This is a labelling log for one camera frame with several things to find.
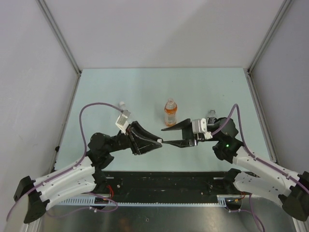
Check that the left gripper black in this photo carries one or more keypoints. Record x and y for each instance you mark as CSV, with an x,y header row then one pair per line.
x,y
145,146

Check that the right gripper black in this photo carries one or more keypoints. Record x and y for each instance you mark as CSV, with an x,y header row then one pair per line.
x,y
189,138

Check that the orange label bottle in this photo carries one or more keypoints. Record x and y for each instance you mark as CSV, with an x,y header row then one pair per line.
x,y
170,112

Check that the blue label water bottle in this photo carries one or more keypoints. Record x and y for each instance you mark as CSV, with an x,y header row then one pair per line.
x,y
211,117

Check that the clear unlabelled plastic bottle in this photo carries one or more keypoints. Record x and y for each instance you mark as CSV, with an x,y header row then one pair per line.
x,y
123,108

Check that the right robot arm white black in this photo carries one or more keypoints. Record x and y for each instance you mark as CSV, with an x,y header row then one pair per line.
x,y
288,189

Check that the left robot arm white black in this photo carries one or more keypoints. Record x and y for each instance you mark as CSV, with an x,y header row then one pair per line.
x,y
85,174

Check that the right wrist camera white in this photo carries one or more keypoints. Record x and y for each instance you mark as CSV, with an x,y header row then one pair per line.
x,y
199,127

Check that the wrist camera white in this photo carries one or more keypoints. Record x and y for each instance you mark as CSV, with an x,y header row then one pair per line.
x,y
123,121
199,127

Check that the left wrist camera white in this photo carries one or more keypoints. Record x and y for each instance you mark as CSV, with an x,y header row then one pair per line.
x,y
123,121

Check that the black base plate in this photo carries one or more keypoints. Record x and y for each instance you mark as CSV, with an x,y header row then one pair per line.
x,y
162,185

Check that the grey slotted cable duct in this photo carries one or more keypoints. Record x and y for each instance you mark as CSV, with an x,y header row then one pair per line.
x,y
199,201

